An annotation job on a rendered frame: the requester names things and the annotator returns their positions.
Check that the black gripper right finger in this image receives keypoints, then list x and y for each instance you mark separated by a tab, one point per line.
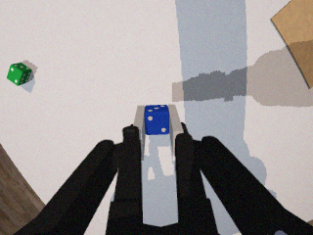
254	210

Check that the green die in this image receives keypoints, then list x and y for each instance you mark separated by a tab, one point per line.
19	73

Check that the tan flat mat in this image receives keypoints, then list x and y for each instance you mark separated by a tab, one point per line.
294	22

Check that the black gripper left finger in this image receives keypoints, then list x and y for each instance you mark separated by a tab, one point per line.
72	208

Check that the blue die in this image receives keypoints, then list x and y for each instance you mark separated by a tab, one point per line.
156	119

